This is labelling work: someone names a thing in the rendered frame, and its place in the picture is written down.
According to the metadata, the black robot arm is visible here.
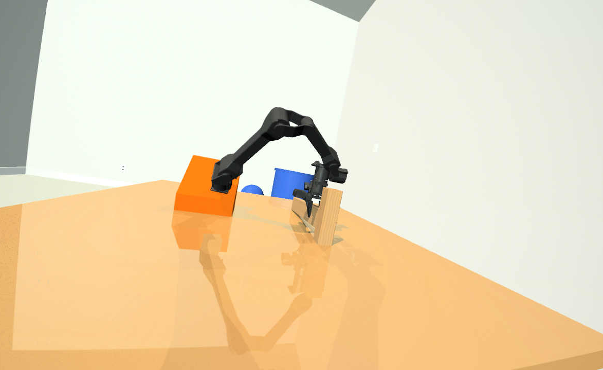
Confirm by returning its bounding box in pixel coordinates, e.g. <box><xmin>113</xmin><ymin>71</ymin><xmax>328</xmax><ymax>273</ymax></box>
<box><xmin>210</xmin><ymin>107</ymin><xmax>348</xmax><ymax>194</ymax></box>

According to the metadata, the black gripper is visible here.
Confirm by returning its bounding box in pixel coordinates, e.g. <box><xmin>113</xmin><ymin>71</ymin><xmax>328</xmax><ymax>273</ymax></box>
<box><xmin>293</xmin><ymin>178</ymin><xmax>328</xmax><ymax>218</ymax></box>

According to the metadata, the wooden post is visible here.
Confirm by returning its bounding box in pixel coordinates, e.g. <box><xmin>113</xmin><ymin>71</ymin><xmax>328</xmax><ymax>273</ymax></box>
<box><xmin>313</xmin><ymin>187</ymin><xmax>343</xmax><ymax>246</ymax></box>

